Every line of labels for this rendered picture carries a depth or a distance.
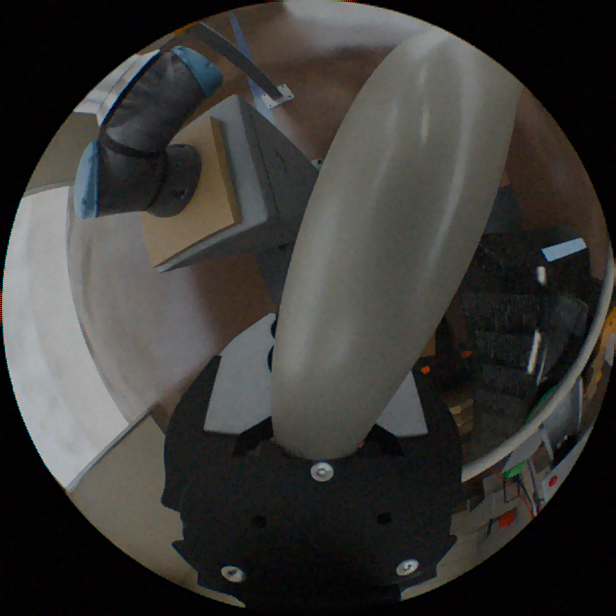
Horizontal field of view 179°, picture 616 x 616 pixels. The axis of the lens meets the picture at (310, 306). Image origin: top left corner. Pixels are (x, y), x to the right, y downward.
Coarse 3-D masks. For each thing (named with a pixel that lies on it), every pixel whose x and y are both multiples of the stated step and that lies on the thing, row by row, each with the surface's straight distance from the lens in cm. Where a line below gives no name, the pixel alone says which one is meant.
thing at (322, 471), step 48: (192, 480) 7; (240, 480) 6; (288, 480) 6; (336, 480) 6; (384, 480) 6; (432, 480) 7; (192, 528) 6; (240, 528) 6; (288, 528) 6; (336, 528) 6; (384, 528) 6; (432, 528) 7; (240, 576) 6; (288, 576) 6; (336, 576) 6; (384, 576) 6; (432, 576) 8
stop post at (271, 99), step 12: (192, 24) 118; (204, 24) 126; (192, 36) 123; (204, 36) 124; (216, 36) 125; (216, 48) 128; (228, 48) 130; (240, 60) 137; (252, 72) 145; (264, 84) 156; (264, 96) 179; (276, 96) 168; (288, 96) 168
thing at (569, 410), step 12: (576, 384) 48; (576, 396) 54; (564, 408) 59; (576, 408) 61; (552, 420) 57; (564, 420) 66; (576, 420) 69; (540, 432) 45; (552, 432) 64; (564, 432) 76; (576, 432) 78; (552, 444) 75; (552, 456) 72; (552, 468) 108
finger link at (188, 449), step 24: (216, 360) 10; (192, 384) 9; (192, 408) 8; (168, 432) 8; (192, 432) 8; (168, 456) 8; (192, 456) 7; (216, 456) 7; (168, 480) 7; (168, 504) 7
